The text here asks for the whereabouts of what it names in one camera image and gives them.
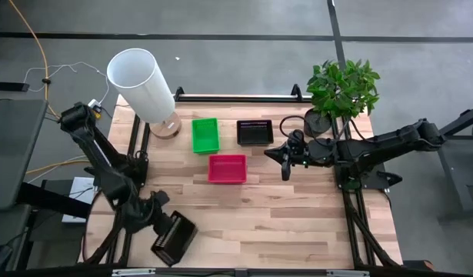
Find yellow cable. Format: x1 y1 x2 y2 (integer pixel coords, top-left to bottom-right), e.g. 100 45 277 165
7 0 62 118
26 159 91 175

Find black side table frame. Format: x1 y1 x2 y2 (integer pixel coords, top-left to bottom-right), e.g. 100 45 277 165
438 104 473 224

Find black desk support beam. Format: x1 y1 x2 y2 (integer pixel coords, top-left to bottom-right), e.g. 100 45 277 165
16 182 92 220

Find white cable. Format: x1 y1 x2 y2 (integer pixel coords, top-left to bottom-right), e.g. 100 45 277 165
22 61 111 105
28 155 89 185

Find black power strip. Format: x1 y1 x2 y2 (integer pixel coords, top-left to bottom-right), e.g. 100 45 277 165
0 81 30 92

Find artificial green plant black pot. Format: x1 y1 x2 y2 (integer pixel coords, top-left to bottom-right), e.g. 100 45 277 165
303 58 381 139

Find black plastic basket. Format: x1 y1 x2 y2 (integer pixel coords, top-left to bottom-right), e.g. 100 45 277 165
236 118 275 146
150 210 198 267

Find silver aluminium bracket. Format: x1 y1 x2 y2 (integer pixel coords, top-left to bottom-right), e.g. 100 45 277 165
112 269 157 277
327 269 371 277

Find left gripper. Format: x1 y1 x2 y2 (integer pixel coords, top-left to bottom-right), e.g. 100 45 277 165
143 190 175 237

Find grey desk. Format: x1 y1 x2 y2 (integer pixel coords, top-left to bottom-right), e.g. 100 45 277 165
0 98 49 277

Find red plastic basket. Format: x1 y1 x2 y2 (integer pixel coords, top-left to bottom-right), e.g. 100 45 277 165
207 154 248 185

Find white flat box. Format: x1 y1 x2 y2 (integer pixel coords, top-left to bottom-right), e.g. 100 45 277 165
62 175 98 225

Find white lamp wooden base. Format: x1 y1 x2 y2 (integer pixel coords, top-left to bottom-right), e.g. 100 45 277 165
106 48 182 140

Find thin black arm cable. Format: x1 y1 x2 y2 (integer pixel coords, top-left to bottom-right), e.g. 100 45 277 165
278 114 337 135

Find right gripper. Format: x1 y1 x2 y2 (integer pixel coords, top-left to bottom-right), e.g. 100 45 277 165
264 132 321 182

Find white power adapter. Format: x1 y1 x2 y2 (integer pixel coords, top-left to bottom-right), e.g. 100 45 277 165
88 98 103 118

